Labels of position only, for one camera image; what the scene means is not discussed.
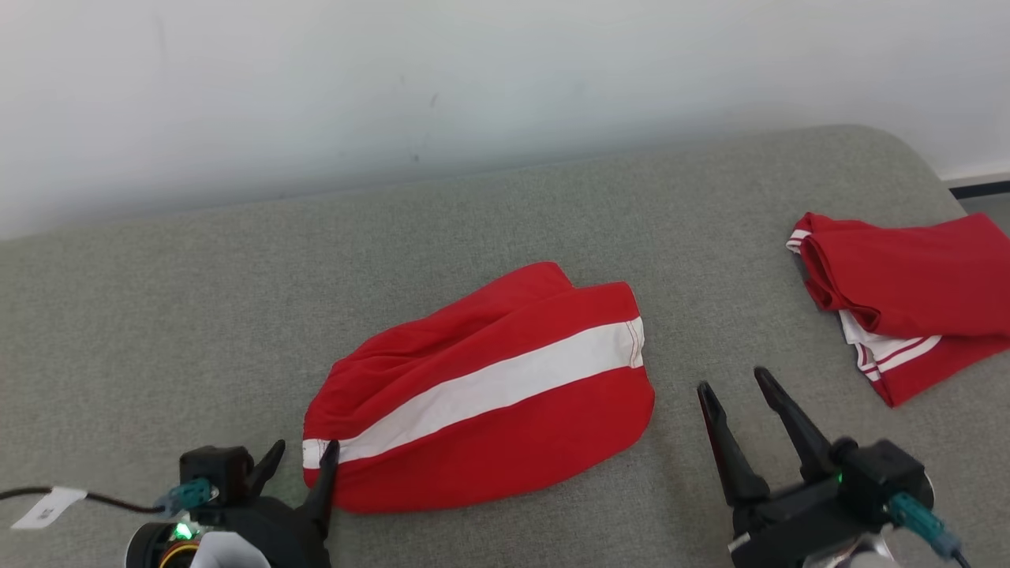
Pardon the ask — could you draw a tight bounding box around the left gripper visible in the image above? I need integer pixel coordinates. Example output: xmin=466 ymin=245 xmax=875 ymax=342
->
xmin=201 ymin=439 xmax=341 ymax=568

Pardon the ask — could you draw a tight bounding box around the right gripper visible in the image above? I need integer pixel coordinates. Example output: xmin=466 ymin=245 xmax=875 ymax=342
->
xmin=697 ymin=367 xmax=888 ymax=568

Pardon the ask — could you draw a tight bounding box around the red shorts white stripe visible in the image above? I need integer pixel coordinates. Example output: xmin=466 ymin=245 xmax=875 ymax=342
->
xmin=302 ymin=262 xmax=656 ymax=514

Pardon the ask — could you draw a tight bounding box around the red jersey number 23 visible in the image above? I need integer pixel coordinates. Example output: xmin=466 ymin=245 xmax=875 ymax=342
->
xmin=786 ymin=211 xmax=1010 ymax=409

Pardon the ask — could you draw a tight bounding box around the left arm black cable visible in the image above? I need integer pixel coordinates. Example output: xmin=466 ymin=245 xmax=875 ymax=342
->
xmin=0 ymin=477 xmax=218 ymax=531

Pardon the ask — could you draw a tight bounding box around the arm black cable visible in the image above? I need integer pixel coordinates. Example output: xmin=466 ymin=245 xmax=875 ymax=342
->
xmin=0 ymin=477 xmax=218 ymax=531
xmin=888 ymin=493 xmax=973 ymax=568

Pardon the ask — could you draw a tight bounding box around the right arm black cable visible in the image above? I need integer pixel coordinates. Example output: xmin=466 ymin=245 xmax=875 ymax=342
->
xmin=888 ymin=493 xmax=973 ymax=568

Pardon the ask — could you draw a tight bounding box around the black wall baseboard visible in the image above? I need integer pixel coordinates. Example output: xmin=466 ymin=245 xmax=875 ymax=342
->
xmin=943 ymin=170 xmax=1010 ymax=200

